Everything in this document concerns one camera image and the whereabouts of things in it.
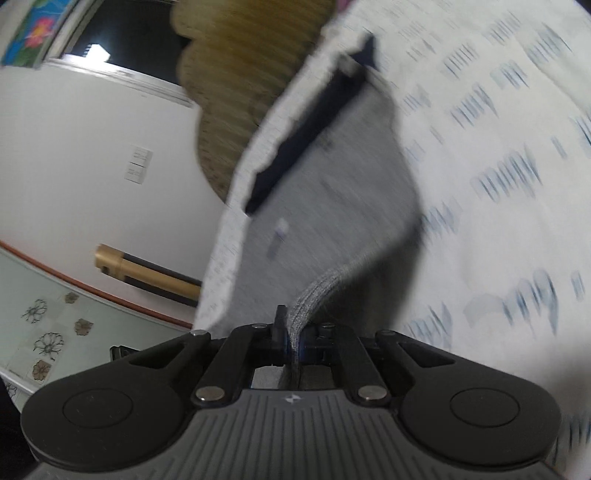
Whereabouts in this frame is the dark window beside headboard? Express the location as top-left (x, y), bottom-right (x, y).
top-left (45, 0), bottom-right (195, 110)

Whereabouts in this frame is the grey sweater with navy sleeves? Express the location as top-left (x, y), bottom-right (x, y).
top-left (242, 32), bottom-right (424, 393)

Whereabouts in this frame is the colourful floral picture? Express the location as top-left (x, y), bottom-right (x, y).
top-left (0, 0), bottom-right (78, 71)

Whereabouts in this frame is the gold and black tube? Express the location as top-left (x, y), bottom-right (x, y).
top-left (94, 244), bottom-right (202, 308)

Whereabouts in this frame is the small black box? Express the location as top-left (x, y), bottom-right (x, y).
top-left (109, 344), bottom-right (140, 364)

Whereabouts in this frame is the white script-print quilt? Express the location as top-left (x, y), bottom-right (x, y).
top-left (191, 0), bottom-right (591, 462)

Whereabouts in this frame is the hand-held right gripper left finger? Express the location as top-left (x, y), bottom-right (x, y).
top-left (124, 305), bottom-right (290, 409)

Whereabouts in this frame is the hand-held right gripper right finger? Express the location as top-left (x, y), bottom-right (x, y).
top-left (295, 322), bottom-right (456, 408)

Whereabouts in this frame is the olive padded headboard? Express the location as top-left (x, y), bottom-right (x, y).
top-left (170, 0), bottom-right (348, 205)

